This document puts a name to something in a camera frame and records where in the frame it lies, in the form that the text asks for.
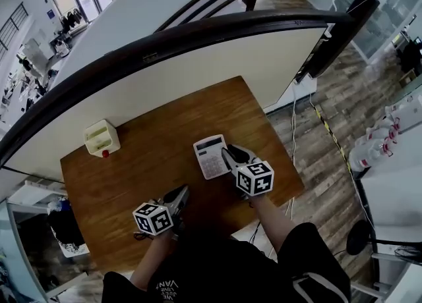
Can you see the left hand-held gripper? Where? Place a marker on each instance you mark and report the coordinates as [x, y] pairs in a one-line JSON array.
[[153, 219]]

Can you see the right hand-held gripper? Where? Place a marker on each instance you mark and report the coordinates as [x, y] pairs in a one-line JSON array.
[[255, 178]]

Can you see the white calculator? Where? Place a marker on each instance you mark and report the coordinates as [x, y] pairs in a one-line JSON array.
[[209, 158]]

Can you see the person's right forearm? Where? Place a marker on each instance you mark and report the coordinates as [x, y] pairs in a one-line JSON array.
[[272, 219]]

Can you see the person's left forearm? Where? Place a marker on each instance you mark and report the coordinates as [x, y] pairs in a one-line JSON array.
[[150, 262]]

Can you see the wooden table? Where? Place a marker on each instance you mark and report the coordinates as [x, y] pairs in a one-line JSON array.
[[138, 170]]

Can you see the person's black t-shirt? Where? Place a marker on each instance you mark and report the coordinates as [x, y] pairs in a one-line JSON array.
[[214, 268]]

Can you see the white box with red button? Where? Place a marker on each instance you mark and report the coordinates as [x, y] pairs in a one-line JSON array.
[[100, 138]]

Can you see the black yellow striped floor strip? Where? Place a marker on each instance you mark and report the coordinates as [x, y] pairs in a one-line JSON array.
[[331, 133]]

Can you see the black bag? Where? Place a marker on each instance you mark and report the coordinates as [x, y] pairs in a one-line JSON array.
[[64, 226]]

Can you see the cluster of clear water bottles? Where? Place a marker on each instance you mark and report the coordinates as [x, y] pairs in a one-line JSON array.
[[372, 143]]

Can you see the black round stand base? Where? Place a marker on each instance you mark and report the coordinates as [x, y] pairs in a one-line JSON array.
[[359, 237]]

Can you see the white workbench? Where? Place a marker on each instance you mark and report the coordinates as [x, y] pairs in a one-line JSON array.
[[395, 203]]

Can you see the rack of dark clothes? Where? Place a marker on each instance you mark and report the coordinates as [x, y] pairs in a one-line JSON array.
[[71, 20]]

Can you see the white partition board black frame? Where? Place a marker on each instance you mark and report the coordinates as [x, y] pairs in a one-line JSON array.
[[198, 64]]

